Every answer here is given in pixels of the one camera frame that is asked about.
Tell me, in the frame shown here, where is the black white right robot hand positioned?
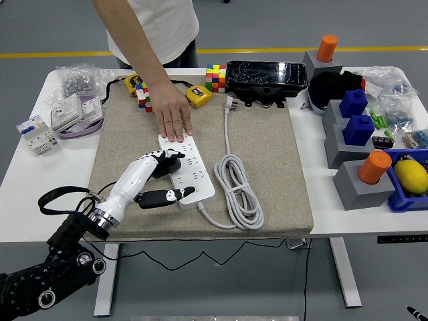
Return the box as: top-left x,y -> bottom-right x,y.
407,306 -> 428,321

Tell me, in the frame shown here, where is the person's right hand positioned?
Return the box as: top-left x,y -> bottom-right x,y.
146,82 -> 194,144

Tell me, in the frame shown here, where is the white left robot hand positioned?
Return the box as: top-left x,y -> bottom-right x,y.
99,149 -> 197,222

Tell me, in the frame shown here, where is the black plug adapter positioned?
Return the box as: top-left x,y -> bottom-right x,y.
152,156 -> 183,181

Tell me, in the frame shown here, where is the white power strip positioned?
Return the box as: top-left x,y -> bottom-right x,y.
157,132 -> 216,211

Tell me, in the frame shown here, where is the thin black adapter cord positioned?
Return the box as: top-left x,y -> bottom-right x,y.
89,180 -> 292,271

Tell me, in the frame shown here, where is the yellow tape measure white label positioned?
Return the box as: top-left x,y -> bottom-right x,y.
170,79 -> 213,110

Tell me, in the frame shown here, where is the white-framed puzzle cube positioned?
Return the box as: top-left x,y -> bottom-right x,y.
134,82 -> 156,114

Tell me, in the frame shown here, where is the yellow tape measure black label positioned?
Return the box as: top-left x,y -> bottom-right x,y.
101,73 -> 144,103

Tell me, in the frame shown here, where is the stickerless puzzle cube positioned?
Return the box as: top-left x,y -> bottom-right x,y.
205,64 -> 227,94

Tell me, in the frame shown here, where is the purple ribbon roll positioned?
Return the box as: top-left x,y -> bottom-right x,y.
55,94 -> 104,140

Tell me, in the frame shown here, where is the black table control panel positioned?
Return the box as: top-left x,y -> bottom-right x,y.
377,235 -> 428,244

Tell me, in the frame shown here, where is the person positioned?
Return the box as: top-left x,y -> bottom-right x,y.
106,0 -> 200,70

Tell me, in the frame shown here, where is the white table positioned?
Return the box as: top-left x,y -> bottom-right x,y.
0,66 -> 428,318

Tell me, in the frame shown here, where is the clear bag of metal nuts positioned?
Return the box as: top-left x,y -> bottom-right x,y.
45,60 -> 116,104

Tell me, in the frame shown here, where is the white blue circuit breaker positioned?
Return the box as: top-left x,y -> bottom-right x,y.
15,115 -> 58,155

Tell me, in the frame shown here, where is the grey-brown mat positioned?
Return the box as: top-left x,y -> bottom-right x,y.
83,75 -> 314,242

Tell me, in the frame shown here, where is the blue plastic bin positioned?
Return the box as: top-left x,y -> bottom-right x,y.
381,148 -> 428,213

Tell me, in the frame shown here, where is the grey block with round hole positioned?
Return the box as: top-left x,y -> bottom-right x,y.
302,49 -> 344,80
332,159 -> 396,211

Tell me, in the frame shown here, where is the yellow lemon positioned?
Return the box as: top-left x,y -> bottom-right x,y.
393,160 -> 428,194

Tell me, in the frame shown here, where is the white blue bowl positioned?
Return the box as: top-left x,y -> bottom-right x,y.
306,85 -> 330,117

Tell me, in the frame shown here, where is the orange cylinder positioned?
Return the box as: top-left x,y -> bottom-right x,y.
316,34 -> 338,64
357,150 -> 393,185

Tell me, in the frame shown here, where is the black cloth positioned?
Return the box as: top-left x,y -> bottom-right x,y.
309,70 -> 364,110

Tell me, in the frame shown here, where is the grey block with square hole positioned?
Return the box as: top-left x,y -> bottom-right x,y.
323,122 -> 375,170
322,99 -> 348,127

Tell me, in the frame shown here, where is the black terminal block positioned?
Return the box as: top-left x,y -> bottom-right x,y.
371,135 -> 395,150

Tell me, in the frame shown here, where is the clear bag of clips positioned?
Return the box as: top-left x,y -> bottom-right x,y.
401,128 -> 428,150

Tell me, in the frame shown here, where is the blue stepped block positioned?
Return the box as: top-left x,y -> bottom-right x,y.
342,114 -> 375,146
338,88 -> 368,119

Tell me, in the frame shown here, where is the green plastic pegs pile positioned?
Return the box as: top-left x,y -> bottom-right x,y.
368,110 -> 393,136

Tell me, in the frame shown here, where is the clear bag of blue parts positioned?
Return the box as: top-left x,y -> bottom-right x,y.
381,96 -> 417,134

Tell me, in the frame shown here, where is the clear bag of small parts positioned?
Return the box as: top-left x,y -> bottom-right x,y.
354,66 -> 419,100

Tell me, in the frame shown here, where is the white power strip cord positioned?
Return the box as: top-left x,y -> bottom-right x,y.
197,95 -> 265,231

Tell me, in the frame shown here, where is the white wall socket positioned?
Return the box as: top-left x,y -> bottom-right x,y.
80,96 -> 104,122
49,94 -> 83,132

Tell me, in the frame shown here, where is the black table power cable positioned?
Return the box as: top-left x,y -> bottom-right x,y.
302,237 -> 310,321

